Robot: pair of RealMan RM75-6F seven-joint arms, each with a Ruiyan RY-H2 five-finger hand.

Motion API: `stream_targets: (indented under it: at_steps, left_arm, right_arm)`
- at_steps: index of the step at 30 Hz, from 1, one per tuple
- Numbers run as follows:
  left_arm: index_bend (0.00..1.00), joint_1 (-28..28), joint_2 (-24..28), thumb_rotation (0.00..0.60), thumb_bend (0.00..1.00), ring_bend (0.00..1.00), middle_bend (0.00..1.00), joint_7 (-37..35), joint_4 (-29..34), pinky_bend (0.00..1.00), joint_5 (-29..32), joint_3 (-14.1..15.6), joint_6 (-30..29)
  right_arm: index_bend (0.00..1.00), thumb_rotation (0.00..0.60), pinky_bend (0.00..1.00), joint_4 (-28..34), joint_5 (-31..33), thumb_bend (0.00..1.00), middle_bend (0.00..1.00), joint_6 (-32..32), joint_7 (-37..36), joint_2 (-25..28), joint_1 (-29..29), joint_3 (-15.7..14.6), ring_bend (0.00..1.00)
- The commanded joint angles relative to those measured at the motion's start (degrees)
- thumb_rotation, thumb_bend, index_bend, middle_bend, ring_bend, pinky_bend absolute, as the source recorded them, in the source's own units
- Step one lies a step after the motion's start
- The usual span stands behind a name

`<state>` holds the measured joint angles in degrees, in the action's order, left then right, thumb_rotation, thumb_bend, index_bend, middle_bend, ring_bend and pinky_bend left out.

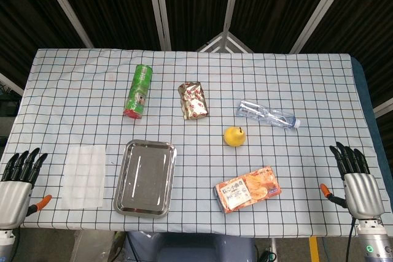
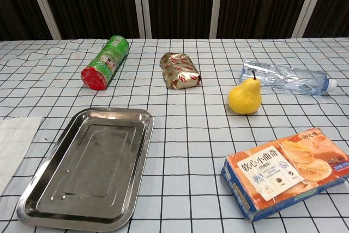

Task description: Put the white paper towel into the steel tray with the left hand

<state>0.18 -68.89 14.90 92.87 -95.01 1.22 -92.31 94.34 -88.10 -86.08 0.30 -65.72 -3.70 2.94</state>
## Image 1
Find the white paper towel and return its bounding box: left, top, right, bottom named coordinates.
left=58, top=144, right=107, bottom=210

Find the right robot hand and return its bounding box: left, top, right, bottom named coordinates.
left=320, top=142, right=385, bottom=221

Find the gold foil snack bag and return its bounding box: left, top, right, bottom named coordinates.
left=178, top=80, right=210, bottom=121

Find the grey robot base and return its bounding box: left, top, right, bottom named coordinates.
left=124, top=231, right=257, bottom=262

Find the black cable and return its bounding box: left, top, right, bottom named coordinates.
left=345, top=217, right=357, bottom=262

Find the yellow pear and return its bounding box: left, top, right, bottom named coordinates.
left=224, top=126, right=246, bottom=148

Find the stainless steel tray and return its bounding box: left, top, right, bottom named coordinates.
left=113, top=139, right=178, bottom=219

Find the checkered tablecloth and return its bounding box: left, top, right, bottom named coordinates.
left=0, top=48, right=388, bottom=239

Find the orange cookie package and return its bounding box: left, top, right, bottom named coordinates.
left=214, top=166, right=282, bottom=214

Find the green chip can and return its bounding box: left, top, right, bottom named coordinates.
left=123, top=64, right=154, bottom=120

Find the clear plastic water bottle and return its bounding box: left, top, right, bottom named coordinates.
left=235, top=99, right=302, bottom=129

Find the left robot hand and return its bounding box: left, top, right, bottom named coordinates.
left=0, top=147, right=53, bottom=229

